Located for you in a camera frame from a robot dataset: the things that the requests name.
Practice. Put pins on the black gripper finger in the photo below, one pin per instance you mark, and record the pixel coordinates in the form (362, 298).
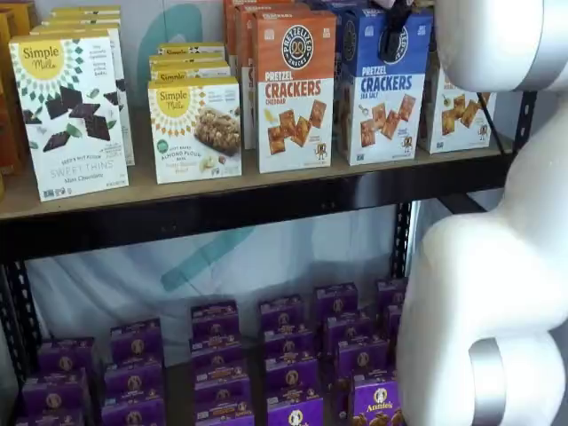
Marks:
(396, 35)

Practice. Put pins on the blue sea salt crackers box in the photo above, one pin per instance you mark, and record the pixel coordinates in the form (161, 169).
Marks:
(381, 115)
(328, 4)

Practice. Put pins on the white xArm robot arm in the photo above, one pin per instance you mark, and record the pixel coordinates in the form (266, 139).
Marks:
(488, 266)

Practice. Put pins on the yellow pretzel crackers box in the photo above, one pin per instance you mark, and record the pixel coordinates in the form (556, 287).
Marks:
(457, 128)

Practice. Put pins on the orange cheddar pretzel crackers box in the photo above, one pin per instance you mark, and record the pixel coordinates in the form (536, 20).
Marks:
(228, 26)
(295, 89)
(244, 53)

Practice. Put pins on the Simple Mills almond bars box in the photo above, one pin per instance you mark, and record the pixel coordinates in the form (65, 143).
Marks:
(191, 48)
(195, 133)
(191, 68)

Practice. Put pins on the black metal shelf rack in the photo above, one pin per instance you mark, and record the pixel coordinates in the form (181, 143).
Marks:
(266, 208)

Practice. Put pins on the purple Annie's snack box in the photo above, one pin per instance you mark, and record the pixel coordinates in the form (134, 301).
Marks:
(295, 410)
(282, 313)
(336, 302)
(133, 412)
(215, 321)
(216, 352)
(66, 355)
(55, 392)
(350, 330)
(222, 384)
(135, 341)
(224, 415)
(394, 316)
(291, 375)
(289, 344)
(392, 293)
(133, 379)
(377, 404)
(363, 357)

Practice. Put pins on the wooden shelf board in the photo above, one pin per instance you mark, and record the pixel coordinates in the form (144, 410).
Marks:
(177, 195)

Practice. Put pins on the yellow snack box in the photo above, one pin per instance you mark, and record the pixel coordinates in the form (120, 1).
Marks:
(22, 18)

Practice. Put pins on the white backdrop sheet teal logo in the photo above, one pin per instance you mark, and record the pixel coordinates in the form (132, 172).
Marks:
(133, 275)

